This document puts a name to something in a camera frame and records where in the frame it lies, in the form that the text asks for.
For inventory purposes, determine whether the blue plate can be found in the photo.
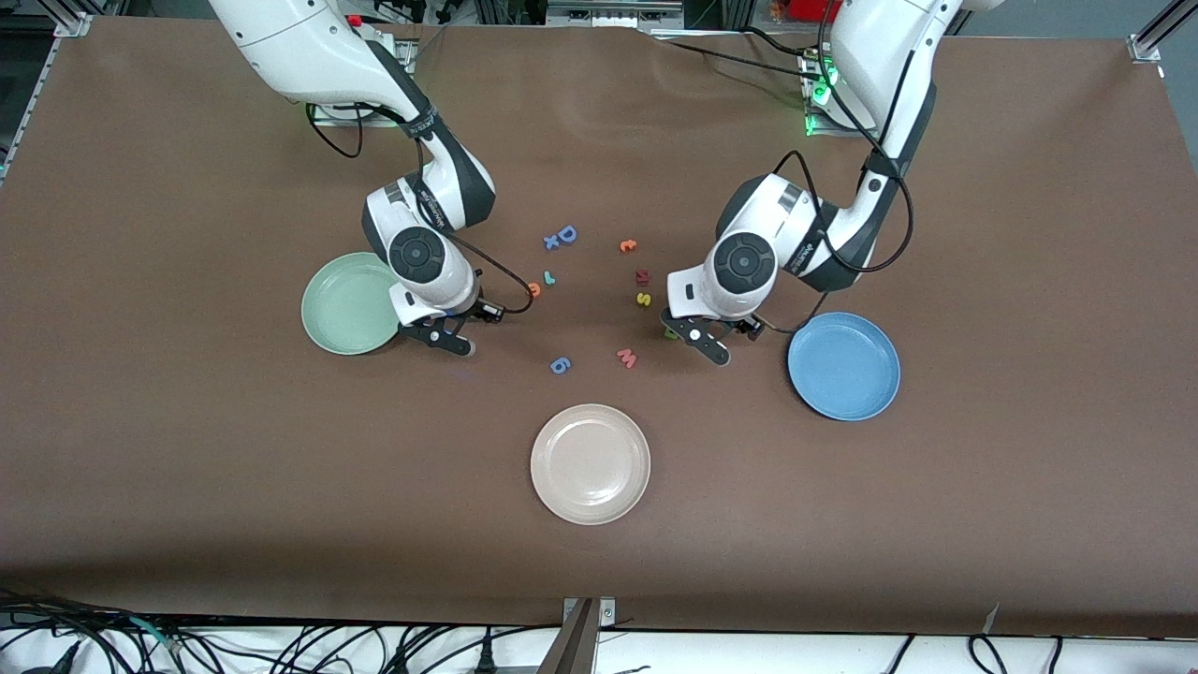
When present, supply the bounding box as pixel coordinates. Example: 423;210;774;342
787;312;902;422

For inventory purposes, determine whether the pale green plate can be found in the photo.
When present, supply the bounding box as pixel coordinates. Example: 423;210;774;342
300;252;405;357

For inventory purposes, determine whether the beige plate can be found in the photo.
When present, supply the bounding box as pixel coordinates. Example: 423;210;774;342
530;403;652;526

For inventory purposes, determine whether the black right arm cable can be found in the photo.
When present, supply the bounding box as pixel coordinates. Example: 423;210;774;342
306;98;536;317

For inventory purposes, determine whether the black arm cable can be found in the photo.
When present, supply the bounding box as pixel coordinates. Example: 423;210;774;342
306;98;536;317
758;0;916;334

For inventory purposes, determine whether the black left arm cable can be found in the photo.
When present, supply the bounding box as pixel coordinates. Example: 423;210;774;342
758;0;916;334

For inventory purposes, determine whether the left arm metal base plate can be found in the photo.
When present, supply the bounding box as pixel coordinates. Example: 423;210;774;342
803;112;881;139

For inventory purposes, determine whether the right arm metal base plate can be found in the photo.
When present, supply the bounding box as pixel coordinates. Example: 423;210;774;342
309;39;417;127

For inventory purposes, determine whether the long black table cable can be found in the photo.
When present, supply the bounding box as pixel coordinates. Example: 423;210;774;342
655;37;823;81

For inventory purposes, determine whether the short black table cable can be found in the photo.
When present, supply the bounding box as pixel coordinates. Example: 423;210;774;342
739;26;829;59

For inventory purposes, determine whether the grey metal bracket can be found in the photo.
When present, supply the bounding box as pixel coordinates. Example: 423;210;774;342
562;597;618;630

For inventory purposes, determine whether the grey metal frame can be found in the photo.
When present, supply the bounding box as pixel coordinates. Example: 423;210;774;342
546;0;686;29

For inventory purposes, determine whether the dark metal post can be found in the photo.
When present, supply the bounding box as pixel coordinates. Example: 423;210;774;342
537;599;600;674

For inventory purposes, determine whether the teal cable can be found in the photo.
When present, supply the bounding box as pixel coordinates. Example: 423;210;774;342
126;616;183;654

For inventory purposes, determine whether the aluminium frame rail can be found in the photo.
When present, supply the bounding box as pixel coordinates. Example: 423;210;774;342
1128;0;1198;81
0;11;95;183

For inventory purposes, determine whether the black cable bundle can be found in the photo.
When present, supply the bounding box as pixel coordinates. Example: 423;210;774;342
0;588;562;674

